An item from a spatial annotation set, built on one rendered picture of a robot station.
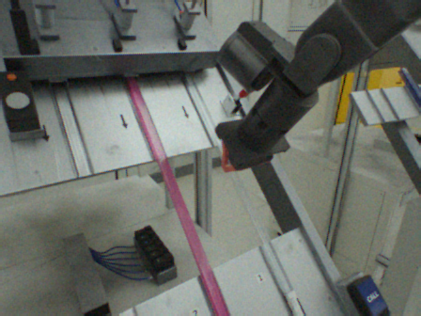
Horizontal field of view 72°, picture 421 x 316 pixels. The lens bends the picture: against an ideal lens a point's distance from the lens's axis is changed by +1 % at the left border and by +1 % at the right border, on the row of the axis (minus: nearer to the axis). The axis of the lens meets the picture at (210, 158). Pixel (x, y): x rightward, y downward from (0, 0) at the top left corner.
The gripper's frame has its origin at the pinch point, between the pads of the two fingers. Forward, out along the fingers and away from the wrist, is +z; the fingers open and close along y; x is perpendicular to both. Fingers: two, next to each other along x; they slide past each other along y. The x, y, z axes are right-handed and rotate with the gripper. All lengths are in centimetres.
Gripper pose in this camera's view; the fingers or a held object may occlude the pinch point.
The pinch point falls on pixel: (229, 165)
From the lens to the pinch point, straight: 49.2
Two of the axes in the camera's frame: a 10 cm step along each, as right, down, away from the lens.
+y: -8.4, 2.1, -5.0
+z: -3.5, 4.9, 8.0
